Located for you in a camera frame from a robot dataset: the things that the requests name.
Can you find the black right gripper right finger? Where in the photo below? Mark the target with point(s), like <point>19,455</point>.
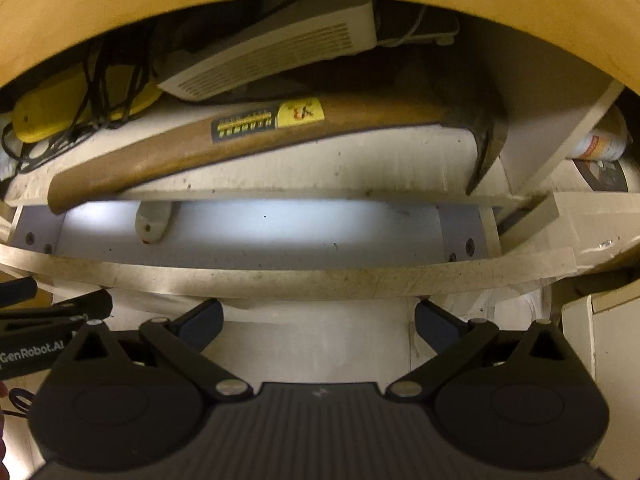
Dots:
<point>476,360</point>

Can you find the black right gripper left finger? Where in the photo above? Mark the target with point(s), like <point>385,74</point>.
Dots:
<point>160,361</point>

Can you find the small white capsule object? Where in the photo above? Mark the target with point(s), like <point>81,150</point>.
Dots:
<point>152,220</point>

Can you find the cream cabinet side panel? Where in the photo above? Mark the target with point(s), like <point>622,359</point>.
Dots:
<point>604,331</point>

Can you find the white wooden drawer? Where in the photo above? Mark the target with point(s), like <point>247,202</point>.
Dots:
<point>279,249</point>

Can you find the person's hand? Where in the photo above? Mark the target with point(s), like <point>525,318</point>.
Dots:
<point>4,473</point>

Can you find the yellow plastic tool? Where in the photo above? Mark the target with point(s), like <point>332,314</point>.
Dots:
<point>52,106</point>

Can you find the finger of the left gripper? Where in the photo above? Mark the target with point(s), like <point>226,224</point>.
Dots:
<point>97,305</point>
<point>17,291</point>

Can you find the white vented router box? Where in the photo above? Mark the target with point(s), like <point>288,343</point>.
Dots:
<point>305,32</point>

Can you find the white labelled bottle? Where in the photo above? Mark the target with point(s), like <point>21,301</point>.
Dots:
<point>606,142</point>

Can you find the cream drawer front with knobs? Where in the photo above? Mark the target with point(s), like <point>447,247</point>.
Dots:
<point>601,228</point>

